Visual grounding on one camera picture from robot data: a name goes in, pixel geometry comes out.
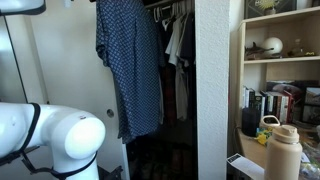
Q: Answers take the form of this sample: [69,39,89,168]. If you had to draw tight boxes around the yellow green packet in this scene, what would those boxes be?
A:
[254,128,274,147]

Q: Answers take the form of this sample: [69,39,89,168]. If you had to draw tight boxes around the small glass bottle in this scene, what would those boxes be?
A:
[288,38,306,58]

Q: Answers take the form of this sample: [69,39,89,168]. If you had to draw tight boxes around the dark blue white-patterned shirt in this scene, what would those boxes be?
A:
[95,0,167,145]

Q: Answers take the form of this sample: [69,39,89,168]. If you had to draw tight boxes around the white sliding closet door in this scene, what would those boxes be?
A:
[29,0,132,180]

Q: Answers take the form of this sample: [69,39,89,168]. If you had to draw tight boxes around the white-spine book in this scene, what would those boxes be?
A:
[278,94,288,124]
[242,85,250,109]

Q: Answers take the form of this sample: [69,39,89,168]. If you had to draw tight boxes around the cream handled container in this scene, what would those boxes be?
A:
[258,114,281,132]

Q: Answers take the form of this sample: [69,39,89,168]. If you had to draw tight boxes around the dark shark figurine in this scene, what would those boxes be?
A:
[244,41,275,61]

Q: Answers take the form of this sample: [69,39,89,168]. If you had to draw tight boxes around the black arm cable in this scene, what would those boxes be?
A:
[0,14,100,180]

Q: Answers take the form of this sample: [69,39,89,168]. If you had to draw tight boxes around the dark navy shirt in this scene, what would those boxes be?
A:
[179,12,197,69]

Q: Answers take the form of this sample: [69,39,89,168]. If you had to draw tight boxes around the framed picture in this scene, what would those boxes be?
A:
[244,0,298,19]

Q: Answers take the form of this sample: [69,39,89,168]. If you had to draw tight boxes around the white globe ornament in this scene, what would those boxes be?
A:
[261,36,284,56]

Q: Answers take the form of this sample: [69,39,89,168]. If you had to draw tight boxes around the black-spine book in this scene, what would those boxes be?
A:
[249,88,257,109]

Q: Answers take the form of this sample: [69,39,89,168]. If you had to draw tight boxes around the white paper card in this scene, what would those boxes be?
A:
[226,153,266,180]

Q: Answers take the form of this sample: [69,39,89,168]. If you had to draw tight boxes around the grey framed wall panel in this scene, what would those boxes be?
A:
[0,14,29,103]

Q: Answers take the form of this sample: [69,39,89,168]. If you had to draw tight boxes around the wooden bookshelf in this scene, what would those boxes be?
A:
[234,5,320,129]

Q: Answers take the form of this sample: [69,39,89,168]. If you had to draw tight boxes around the large illustrated book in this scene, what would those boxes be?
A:
[265,79,320,98]

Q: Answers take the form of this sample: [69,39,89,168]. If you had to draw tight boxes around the black cylindrical speaker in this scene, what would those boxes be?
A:
[241,107,262,138]

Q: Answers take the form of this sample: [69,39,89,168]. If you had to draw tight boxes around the hanging clothes in closet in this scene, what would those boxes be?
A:
[165,14,190,122]

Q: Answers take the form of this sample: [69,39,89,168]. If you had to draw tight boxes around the red-spine book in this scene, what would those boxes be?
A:
[283,89,295,124]

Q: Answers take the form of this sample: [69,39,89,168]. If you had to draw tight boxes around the closet hanging rod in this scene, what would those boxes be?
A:
[143,0,196,10]

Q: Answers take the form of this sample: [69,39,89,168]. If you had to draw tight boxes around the wooden desk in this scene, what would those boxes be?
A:
[235,127,320,180]

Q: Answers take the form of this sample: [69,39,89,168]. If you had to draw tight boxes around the crumpled plastic bag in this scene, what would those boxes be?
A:
[299,139,320,180]

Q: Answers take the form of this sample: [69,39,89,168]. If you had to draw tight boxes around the large cream insulated bottle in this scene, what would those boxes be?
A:
[263,124,304,180]

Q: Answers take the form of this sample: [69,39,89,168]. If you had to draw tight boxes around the white plastic hanger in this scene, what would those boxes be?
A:
[161,14,176,32]

